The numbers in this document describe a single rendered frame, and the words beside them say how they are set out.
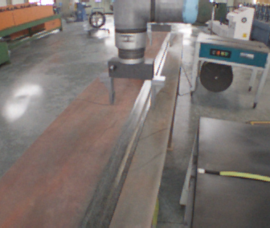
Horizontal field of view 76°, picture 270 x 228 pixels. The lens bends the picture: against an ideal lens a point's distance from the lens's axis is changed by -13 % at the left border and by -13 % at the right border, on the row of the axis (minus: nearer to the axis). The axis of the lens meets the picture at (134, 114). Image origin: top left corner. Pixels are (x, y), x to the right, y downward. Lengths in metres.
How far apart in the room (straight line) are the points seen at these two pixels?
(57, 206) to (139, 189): 0.21
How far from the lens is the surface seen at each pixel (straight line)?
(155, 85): 0.58
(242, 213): 0.62
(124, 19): 0.51
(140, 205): 0.50
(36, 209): 0.55
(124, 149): 0.58
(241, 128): 0.92
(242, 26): 4.58
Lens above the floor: 1.23
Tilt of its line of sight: 34 degrees down
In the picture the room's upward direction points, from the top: 1 degrees counter-clockwise
